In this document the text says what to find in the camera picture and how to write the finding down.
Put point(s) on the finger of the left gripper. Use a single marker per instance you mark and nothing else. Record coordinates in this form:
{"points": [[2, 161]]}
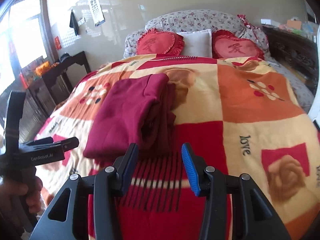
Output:
{"points": [[53, 143], [14, 114]]}

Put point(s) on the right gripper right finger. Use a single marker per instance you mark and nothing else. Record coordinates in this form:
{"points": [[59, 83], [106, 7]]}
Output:
{"points": [[231, 201]]}

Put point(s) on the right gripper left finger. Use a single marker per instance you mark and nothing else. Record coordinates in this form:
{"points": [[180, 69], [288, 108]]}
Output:
{"points": [[66, 215]]}

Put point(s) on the dark red sweater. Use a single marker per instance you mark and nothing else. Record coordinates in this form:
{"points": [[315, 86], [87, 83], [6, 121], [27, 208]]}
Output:
{"points": [[134, 111]]}

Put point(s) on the person's left hand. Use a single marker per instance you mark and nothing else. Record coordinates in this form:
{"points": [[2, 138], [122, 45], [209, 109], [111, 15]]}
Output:
{"points": [[10, 188]]}

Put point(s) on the orange basket on table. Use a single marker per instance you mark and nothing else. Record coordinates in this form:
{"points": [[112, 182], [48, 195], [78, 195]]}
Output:
{"points": [[43, 68]]}

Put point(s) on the orange red love blanket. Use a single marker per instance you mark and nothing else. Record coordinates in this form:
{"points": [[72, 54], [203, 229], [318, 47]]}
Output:
{"points": [[239, 114]]}

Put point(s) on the dark hanging cloth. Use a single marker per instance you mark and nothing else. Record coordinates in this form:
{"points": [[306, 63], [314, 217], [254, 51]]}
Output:
{"points": [[74, 24]]}

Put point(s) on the white ornate chair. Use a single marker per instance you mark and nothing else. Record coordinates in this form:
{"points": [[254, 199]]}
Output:
{"points": [[314, 112]]}

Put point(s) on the left red heart pillow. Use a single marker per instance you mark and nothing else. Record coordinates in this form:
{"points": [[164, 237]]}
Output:
{"points": [[160, 42]]}

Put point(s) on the red heart pillow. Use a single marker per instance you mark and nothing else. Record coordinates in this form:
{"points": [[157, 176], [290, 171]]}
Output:
{"points": [[226, 45], [160, 42]]}

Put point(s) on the right red heart pillow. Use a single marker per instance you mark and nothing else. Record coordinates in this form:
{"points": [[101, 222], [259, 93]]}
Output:
{"points": [[226, 45]]}

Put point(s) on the white square pillow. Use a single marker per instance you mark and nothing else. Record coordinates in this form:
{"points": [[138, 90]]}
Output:
{"points": [[197, 43]]}

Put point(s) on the dark carved wooden cabinet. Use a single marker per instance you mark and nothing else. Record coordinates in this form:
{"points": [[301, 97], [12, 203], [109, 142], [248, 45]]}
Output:
{"points": [[298, 52]]}

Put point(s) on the floral bedding headboard roll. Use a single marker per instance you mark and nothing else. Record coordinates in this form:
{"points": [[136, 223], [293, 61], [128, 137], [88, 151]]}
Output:
{"points": [[197, 20]]}

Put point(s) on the wall eye chart poster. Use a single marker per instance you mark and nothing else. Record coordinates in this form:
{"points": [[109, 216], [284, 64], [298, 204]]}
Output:
{"points": [[96, 11]]}

